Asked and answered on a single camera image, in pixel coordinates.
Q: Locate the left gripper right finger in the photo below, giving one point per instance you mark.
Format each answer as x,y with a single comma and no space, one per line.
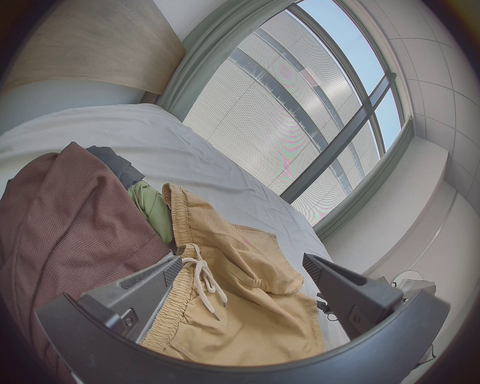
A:
354,300

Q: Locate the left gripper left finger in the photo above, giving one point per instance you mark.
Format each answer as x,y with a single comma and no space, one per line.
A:
129,300

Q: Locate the tan shorts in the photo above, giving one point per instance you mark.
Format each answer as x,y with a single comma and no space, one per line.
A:
255,285

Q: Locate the bed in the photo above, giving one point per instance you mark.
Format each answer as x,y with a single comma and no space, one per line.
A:
187,150

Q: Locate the brown garment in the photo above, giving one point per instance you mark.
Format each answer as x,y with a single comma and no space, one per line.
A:
75,225

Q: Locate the green garment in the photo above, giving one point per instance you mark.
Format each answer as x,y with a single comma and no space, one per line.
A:
153,210

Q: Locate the black garment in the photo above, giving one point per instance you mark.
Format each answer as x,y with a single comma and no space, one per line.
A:
116,165

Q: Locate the window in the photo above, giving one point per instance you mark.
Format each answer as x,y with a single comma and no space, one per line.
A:
281,112

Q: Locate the grey-green curtain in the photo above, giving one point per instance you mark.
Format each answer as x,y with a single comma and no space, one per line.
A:
183,75

